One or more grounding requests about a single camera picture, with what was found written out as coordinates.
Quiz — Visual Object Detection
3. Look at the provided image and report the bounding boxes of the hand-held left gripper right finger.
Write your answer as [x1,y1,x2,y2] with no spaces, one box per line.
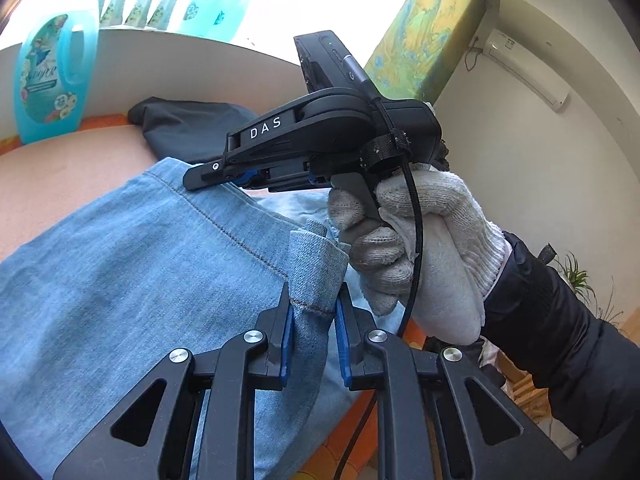
[336,282,566,480]

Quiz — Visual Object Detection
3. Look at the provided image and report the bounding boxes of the blue detergent bottle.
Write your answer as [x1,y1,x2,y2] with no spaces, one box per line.
[12,12,101,145]

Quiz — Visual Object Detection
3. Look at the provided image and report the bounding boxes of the yellow green wall painting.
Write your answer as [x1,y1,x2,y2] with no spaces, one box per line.
[362,0,488,106]

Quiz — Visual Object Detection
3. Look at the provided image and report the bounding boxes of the dark grey garment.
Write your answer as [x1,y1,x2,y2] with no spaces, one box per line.
[127,95,261,167]

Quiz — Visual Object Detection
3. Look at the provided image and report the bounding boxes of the person's right forearm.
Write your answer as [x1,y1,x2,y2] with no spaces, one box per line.
[480,230,640,461]

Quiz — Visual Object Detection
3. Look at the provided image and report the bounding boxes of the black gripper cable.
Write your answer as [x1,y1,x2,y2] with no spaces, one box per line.
[332,55,423,480]

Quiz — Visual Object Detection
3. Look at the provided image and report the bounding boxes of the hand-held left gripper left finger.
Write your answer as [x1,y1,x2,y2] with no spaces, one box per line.
[52,282,296,480]

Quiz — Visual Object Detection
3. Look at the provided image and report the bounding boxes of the light wooden furniture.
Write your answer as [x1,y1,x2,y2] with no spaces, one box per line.
[495,340,551,431]

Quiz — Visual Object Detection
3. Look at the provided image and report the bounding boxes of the green potted plant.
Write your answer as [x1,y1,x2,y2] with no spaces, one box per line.
[557,252,621,331]

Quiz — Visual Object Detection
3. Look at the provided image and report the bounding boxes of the white air conditioner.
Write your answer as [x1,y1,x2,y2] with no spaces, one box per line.
[482,29,571,111]

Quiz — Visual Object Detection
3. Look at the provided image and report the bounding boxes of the blue denim pants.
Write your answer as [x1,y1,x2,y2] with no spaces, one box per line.
[0,157,408,480]

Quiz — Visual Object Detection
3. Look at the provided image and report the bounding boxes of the person's right hand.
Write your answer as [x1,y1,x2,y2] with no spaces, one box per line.
[327,162,512,346]

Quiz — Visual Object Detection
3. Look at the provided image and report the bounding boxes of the translucent teal bottle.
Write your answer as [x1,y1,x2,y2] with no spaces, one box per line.
[177,0,263,43]

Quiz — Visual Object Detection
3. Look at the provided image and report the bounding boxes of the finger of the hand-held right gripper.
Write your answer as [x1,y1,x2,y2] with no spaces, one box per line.
[184,95,321,192]
[232,160,331,195]

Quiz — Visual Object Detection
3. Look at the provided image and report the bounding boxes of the air conditioner power cord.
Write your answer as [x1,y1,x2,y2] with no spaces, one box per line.
[462,35,488,73]

